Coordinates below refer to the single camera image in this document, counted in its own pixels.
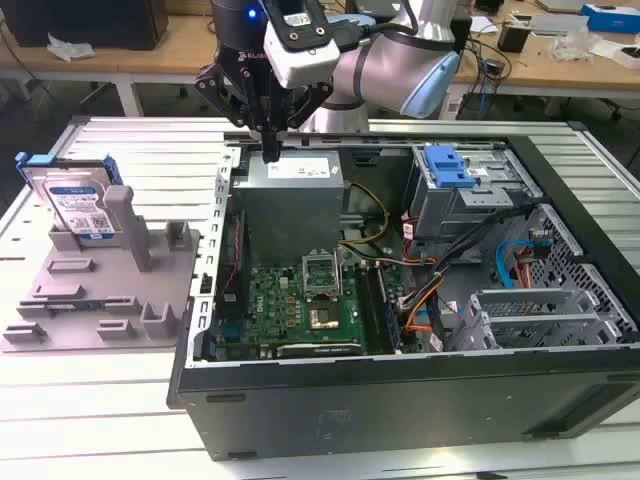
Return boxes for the black desktop computer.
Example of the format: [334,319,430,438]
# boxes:
[0,0,170,52]

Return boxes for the black PC case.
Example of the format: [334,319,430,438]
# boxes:
[167,130,640,461]

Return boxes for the wooden desk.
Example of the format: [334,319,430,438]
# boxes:
[0,13,311,119]
[449,0,640,101]

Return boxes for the orange data wire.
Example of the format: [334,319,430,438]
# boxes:
[404,294,437,334]

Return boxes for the blue data wire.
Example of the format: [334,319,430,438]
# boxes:
[494,239,529,291]

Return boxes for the green motherboard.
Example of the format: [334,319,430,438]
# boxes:
[214,259,416,359]

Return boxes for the hard disk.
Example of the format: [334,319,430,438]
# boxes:
[14,152,124,244]

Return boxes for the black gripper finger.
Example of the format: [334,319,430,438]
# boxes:
[272,83,335,163]
[194,63,275,164]

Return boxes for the grey parts rack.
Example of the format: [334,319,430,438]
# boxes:
[0,184,201,354]

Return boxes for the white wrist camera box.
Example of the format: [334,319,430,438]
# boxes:
[263,12,342,90]

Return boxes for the grey flat device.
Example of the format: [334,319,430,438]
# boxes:
[528,13,584,36]

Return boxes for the blue cardboard box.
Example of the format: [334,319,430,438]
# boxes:
[579,3,640,33]

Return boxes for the silver disk bay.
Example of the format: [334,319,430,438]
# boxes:
[447,287,626,351]

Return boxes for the yellow black power wire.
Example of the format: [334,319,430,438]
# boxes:
[339,182,391,247]

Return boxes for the black camera cable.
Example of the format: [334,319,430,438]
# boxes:
[327,14,464,51]

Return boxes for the CPU socket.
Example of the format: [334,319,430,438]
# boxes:
[305,302,345,335]

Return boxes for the orange red power wire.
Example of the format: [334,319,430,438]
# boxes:
[514,247,537,291]

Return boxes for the black camera bracket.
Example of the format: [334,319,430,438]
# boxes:
[267,0,332,51]

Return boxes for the black wire bundle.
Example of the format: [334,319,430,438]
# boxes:
[432,207,534,281]

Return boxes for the white crumpled plastic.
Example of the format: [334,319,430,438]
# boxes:
[46,32,96,64]

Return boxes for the green RAM stick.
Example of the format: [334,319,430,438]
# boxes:
[375,263,402,351]
[44,298,110,312]

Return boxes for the metal socket cover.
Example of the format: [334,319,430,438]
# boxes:
[301,249,344,301]

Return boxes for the black RAM slot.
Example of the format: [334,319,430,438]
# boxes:
[355,265,380,352]

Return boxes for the black graphics card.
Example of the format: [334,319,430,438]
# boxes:
[277,340,361,358]

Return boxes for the grey power supply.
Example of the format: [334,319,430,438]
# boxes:
[232,152,346,251]

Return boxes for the small black box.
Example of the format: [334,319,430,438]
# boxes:
[497,22,526,54]

